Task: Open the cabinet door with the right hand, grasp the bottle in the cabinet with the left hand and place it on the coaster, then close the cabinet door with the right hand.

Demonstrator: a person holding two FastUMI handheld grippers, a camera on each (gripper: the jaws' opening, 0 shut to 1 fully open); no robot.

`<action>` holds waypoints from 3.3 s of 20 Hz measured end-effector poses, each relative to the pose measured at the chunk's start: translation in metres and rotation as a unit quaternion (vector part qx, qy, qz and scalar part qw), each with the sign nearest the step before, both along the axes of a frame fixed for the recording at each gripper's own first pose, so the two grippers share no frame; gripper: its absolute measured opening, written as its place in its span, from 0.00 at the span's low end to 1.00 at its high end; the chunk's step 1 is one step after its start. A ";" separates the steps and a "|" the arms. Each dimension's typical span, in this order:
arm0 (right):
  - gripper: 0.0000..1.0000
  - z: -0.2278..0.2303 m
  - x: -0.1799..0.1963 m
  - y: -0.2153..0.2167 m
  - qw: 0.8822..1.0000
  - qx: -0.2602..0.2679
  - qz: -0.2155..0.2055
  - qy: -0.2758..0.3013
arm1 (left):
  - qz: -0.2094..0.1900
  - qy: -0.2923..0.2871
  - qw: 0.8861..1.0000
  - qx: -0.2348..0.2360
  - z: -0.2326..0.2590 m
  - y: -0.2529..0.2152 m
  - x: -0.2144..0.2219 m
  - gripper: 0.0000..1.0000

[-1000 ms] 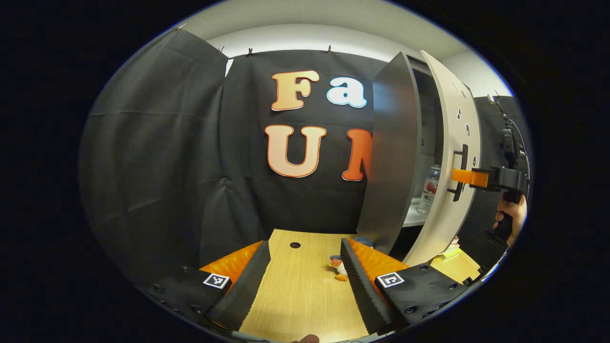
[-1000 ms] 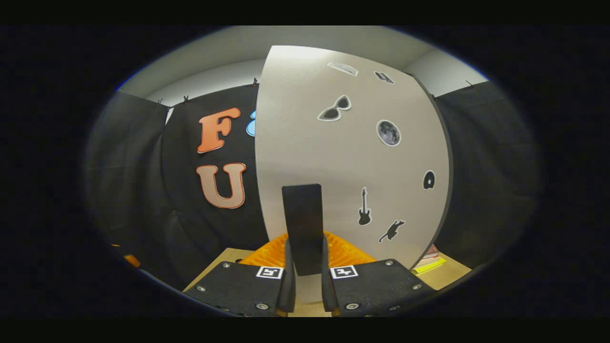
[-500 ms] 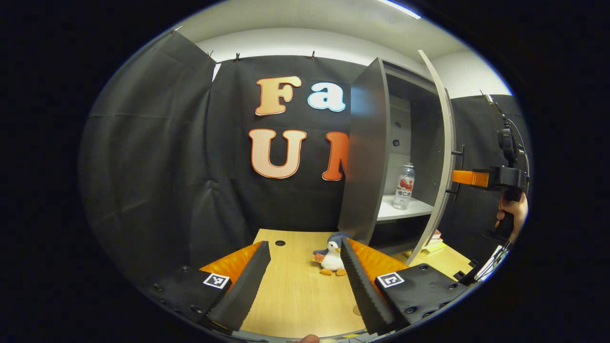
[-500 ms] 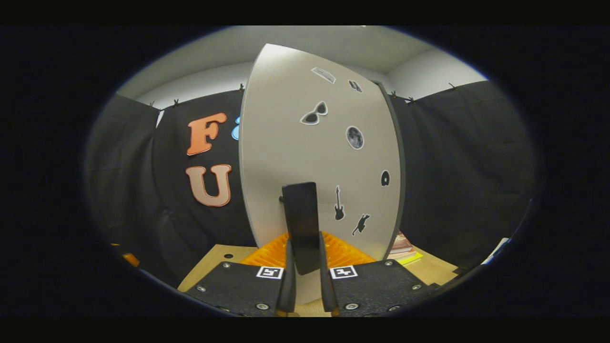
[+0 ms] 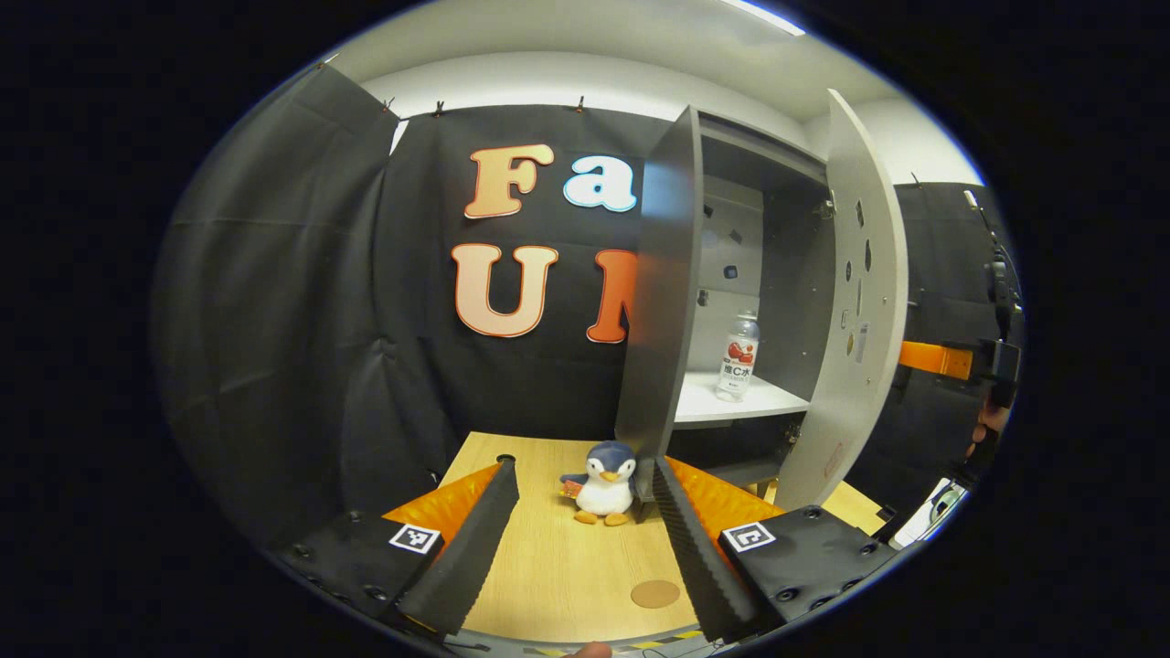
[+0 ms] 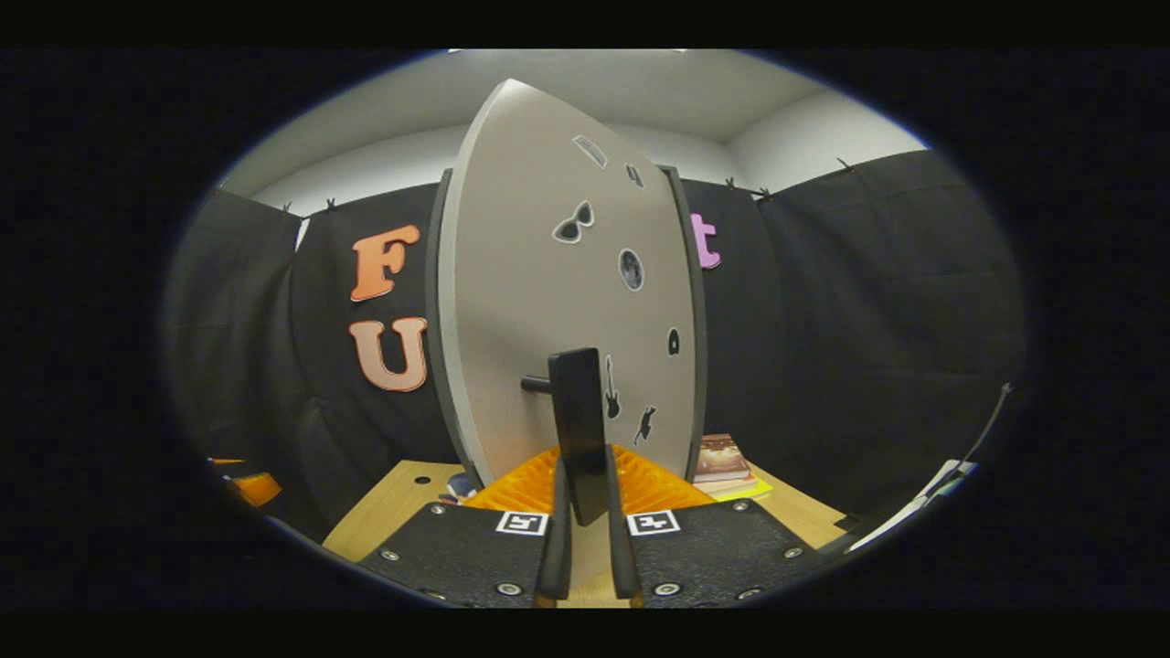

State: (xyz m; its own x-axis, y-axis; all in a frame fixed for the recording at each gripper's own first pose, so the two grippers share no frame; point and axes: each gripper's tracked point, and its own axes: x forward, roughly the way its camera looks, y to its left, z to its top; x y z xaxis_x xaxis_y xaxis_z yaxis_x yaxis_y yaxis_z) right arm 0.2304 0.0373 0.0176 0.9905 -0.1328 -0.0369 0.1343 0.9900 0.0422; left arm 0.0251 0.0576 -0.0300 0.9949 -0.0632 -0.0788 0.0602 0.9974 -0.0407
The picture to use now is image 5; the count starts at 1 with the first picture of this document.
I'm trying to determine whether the round brown coaster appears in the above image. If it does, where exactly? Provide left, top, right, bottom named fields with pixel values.
left=631, top=579, right=682, bottom=610

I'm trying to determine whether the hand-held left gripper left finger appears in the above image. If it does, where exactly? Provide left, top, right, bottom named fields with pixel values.
left=265, top=457, right=520, bottom=639

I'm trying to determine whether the clear bottle with red label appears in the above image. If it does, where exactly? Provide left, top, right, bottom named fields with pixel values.
left=715, top=311, right=761, bottom=403

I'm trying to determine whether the yellow black hazard tape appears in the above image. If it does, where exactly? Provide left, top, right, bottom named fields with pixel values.
left=526, top=629, right=705, bottom=655

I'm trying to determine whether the ceiling light strip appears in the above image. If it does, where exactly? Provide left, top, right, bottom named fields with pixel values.
left=718, top=0, right=807, bottom=37

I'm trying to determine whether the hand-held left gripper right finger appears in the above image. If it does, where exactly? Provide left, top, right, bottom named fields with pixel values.
left=651, top=454, right=901, bottom=643

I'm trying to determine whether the black backdrop cloth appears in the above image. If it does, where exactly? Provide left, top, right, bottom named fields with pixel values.
left=151, top=64, right=1025, bottom=549

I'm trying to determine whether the penguin plush toy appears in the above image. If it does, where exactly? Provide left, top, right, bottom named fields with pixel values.
left=559, top=440, right=638, bottom=526

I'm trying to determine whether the grey cabinet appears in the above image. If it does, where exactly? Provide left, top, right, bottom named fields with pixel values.
left=614, top=105, right=837, bottom=499

